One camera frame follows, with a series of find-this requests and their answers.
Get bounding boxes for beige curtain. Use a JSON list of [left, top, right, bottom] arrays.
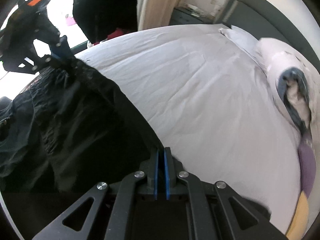
[[138, 0, 185, 31]]

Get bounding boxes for dark nightstand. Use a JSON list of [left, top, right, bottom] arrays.
[[169, 5, 214, 25]]

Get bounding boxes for white bed sheet mattress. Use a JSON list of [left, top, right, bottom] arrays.
[[78, 24, 300, 232]]

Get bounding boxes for dark grey headboard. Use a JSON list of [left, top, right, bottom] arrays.
[[214, 0, 319, 70]]

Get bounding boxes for white pillow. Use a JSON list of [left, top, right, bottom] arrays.
[[219, 25, 258, 63]]

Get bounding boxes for black denim pants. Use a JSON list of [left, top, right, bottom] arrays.
[[1, 59, 162, 221]]

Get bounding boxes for yellow pillow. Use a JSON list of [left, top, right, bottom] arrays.
[[286, 191, 309, 240]]

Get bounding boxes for purple pillow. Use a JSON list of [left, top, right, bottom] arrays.
[[298, 131, 317, 198]]

